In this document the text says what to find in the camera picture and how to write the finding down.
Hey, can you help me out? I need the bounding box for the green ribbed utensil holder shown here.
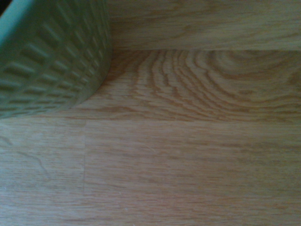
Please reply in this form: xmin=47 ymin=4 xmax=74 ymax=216
xmin=0 ymin=0 xmax=112 ymax=119

